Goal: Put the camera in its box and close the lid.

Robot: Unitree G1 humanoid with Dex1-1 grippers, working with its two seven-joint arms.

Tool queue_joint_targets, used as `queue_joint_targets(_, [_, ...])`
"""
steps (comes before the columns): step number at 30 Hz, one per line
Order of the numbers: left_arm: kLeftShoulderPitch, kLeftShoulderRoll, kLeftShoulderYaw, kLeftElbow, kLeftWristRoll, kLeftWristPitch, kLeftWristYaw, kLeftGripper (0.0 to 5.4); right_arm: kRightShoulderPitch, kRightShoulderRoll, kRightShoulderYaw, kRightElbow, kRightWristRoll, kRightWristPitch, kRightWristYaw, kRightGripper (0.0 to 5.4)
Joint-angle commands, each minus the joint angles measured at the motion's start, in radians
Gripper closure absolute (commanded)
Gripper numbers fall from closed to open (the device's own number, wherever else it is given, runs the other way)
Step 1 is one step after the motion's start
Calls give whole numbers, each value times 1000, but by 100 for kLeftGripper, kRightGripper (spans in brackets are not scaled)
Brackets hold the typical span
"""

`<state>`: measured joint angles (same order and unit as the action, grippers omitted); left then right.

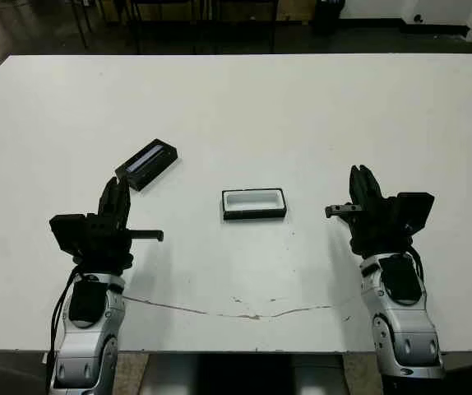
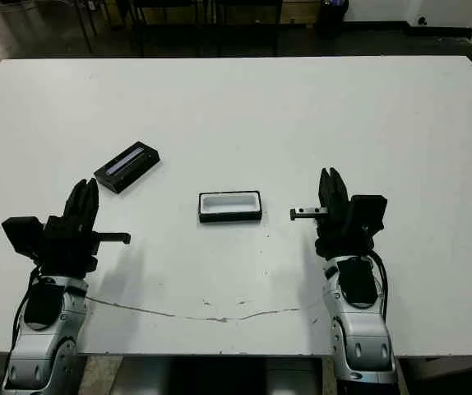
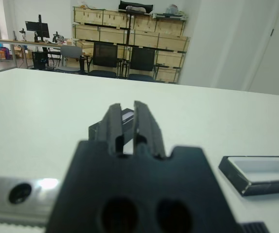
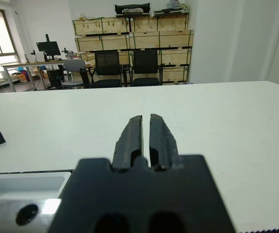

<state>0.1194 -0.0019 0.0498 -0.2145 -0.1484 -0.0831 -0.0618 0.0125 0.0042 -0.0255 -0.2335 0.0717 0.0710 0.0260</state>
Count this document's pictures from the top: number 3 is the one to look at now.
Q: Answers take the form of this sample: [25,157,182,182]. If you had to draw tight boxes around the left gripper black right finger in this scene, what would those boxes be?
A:
[133,100,167,158]

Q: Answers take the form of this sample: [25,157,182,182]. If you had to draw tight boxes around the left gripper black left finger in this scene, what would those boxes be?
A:
[99,103,124,156]

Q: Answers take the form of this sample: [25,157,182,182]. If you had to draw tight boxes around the black box lid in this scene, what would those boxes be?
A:
[88,108,136,148]

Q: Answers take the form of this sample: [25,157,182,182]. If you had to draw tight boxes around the brown cardboard box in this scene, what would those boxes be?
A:
[12,46,25,59]

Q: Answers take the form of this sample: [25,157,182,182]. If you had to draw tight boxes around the black box white inlay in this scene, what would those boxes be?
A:
[218,155,279,197]

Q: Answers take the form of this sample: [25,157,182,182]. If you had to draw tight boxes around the wooden shipping crate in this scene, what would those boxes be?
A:
[155,17,187,37]
[129,29,160,48]
[75,40,94,58]
[99,26,128,45]
[103,9,131,29]
[155,50,187,69]
[72,24,100,41]
[157,33,191,52]
[155,67,182,83]
[72,6,105,25]
[130,13,158,32]

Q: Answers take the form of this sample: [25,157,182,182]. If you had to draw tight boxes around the black mesh chair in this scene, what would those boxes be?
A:
[127,46,157,82]
[87,41,120,79]

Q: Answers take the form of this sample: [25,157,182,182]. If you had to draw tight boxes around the grey office chair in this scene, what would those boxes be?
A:
[55,45,87,75]

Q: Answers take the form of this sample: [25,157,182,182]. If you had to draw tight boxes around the black computer tower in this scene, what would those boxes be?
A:
[32,50,49,70]

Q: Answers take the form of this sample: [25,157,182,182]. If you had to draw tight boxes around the black bag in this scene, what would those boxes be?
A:
[119,0,155,14]

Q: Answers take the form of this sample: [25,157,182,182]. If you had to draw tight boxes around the black computer monitor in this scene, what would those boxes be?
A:
[24,14,51,42]

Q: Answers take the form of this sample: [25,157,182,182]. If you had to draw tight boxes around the pale plastic bag bundle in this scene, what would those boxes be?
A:
[165,3,185,16]

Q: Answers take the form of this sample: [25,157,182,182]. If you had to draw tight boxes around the wooden desk white legs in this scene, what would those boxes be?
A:
[0,37,67,73]

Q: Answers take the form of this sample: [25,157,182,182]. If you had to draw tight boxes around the white door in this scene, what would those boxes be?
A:
[247,0,279,100]

